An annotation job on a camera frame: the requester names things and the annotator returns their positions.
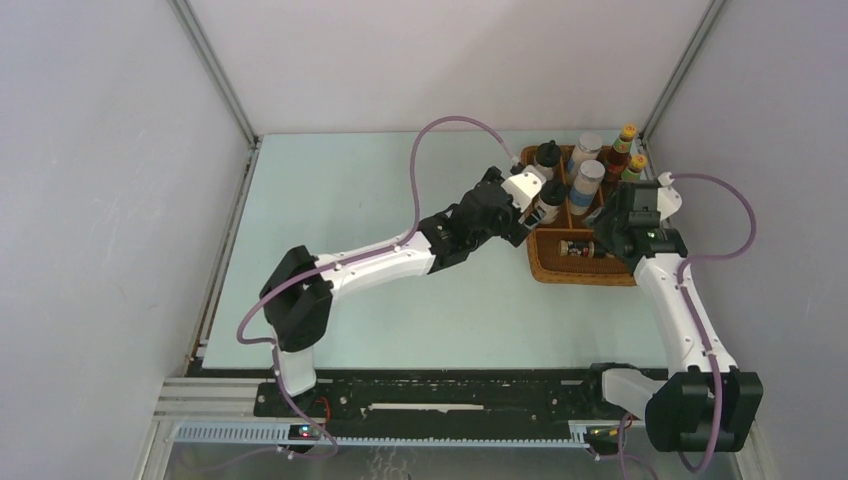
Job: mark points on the yellow-cap sauce bottle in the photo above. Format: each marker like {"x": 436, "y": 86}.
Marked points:
{"x": 618, "y": 155}
{"x": 634, "y": 169}

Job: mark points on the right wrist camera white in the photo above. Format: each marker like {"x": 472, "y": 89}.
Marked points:
{"x": 669, "y": 200}

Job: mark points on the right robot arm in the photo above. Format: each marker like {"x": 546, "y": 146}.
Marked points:
{"x": 707, "y": 404}

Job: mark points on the blue-label silver-lid jar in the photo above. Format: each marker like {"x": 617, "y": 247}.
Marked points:
{"x": 588, "y": 178}
{"x": 587, "y": 147}

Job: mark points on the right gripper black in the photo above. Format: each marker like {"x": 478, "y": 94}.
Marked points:
{"x": 598, "y": 224}

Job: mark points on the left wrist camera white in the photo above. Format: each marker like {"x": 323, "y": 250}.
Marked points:
{"x": 523, "y": 185}

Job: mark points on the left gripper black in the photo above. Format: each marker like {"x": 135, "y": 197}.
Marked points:
{"x": 515, "y": 232}

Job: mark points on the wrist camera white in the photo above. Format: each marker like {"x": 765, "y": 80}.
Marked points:
{"x": 669, "y": 200}
{"x": 523, "y": 185}

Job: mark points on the aluminium corner frame right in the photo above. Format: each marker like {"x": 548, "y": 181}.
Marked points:
{"x": 700, "y": 36}

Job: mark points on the black-spout-lid jar white beads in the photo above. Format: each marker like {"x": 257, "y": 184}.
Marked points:
{"x": 550, "y": 201}

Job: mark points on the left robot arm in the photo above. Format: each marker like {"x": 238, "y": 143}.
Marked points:
{"x": 297, "y": 298}

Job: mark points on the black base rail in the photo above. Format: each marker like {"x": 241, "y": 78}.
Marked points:
{"x": 492, "y": 406}

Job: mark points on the aluminium corner frame left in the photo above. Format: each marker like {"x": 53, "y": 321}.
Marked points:
{"x": 200, "y": 42}

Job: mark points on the black-lid spice jar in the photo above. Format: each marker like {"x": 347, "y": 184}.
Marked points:
{"x": 583, "y": 249}

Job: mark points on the large black-lid jar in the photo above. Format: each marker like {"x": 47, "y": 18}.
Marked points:
{"x": 547, "y": 159}

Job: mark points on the aluminium corner frame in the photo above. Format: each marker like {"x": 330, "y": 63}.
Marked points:
{"x": 200, "y": 42}
{"x": 700, "y": 36}

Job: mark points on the wicker divided basket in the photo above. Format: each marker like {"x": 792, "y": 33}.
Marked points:
{"x": 549, "y": 262}

